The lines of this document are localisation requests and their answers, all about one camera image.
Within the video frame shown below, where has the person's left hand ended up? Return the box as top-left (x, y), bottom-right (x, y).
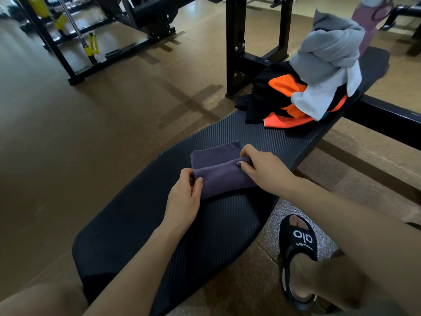
top-left (163, 167), bottom-right (204, 233)

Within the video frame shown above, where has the person's right hand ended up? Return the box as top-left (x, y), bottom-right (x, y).
top-left (236, 144), bottom-right (298, 196)

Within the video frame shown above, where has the purple towel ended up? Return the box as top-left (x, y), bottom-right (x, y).
top-left (190, 140), bottom-right (257, 200)

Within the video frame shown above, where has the black orange jacket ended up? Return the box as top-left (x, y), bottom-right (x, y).
top-left (235, 61), bottom-right (349, 129)

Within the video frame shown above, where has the white towel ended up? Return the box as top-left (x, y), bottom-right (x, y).
top-left (290, 61), bottom-right (363, 122)

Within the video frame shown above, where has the grey yoga fitness towel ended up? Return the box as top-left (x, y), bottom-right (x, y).
top-left (289, 9), bottom-right (366, 86)

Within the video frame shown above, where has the pink water bottle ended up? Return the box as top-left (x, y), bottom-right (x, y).
top-left (351, 0), bottom-right (394, 58)

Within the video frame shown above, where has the person's right forearm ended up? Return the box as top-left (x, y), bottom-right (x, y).
top-left (282, 179), bottom-right (421, 316)

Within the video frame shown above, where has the person's left forearm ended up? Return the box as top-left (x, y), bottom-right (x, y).
top-left (82, 222), bottom-right (185, 316)

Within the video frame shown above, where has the person's left leg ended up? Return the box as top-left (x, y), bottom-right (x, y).
top-left (0, 282), bottom-right (89, 316)

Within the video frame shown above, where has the black ribbed bench pad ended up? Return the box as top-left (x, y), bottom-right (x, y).
top-left (72, 46), bottom-right (390, 316)

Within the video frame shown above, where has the black right slipper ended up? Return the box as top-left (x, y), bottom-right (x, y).
top-left (278, 213), bottom-right (319, 313)

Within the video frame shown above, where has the yellow safety catch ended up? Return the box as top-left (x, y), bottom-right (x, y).
top-left (82, 31), bottom-right (100, 57)

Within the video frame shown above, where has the black power rack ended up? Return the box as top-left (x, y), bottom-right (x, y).
top-left (13, 0), bottom-right (203, 86)

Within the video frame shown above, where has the rack of black weight plates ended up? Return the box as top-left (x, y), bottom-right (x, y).
top-left (380, 3), bottom-right (421, 58)

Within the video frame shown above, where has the yellow black gym machine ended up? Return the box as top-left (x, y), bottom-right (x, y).
top-left (25, 0), bottom-right (68, 30)

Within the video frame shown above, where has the black steel bench frame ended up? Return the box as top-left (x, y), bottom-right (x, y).
top-left (225, 0), bottom-right (421, 152)

